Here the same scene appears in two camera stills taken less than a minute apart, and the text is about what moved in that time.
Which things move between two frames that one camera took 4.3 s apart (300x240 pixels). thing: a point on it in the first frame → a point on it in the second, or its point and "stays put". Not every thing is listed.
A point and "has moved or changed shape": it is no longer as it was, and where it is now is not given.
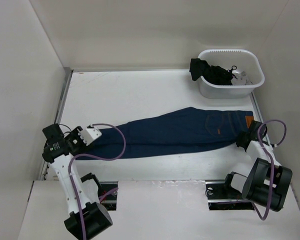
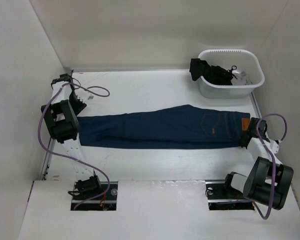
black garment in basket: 211,74 stays put
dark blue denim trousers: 186,129 has moved or changed shape
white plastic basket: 235,60 stays put
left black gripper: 83,146 → 80,106
